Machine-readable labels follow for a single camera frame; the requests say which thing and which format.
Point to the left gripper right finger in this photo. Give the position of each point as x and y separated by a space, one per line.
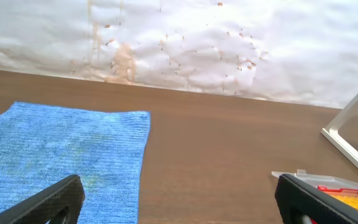
294 196

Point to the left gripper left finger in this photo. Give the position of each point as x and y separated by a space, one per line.
59 194

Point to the blue cloth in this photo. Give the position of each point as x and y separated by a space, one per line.
57 140

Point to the white and blue stand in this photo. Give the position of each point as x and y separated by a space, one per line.
348 151

